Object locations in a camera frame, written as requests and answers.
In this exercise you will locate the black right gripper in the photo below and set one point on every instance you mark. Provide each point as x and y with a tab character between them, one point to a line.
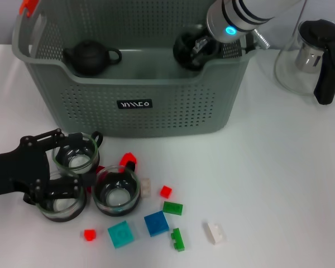
209	48

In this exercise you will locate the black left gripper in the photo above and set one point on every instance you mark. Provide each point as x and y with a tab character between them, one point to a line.
16	173

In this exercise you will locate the glass teacup black sleeve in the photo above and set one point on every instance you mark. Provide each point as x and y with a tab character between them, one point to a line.
75	163
115	198
58	218
181	53

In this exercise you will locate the white building block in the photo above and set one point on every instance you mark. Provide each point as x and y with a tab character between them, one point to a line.
215	232
145	187

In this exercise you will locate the dark red long block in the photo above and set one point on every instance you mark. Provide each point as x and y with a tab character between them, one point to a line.
100	169

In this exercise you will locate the grey perforated storage bin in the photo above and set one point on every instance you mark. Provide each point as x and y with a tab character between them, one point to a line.
100	111

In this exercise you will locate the bright red slope block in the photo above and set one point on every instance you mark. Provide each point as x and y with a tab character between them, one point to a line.
127	157

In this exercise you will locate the small red slope block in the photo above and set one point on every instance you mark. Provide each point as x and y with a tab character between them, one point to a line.
89	234

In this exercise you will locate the teal square flat block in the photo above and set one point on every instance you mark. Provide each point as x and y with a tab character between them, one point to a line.
120	234

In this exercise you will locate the small red square block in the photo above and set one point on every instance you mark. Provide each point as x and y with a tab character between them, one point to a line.
166	192

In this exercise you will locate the blue square flat block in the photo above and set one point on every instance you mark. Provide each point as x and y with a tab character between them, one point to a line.
155	223

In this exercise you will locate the green flat rectangular block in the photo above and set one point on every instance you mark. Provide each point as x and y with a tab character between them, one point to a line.
173	208

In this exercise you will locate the green notched small block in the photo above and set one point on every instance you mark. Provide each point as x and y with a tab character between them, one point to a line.
178	239

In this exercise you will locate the right wrist silver connector plug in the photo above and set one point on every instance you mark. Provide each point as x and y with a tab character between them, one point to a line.
261	39

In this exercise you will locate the black clay teapot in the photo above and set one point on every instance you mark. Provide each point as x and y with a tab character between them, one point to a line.
86	58

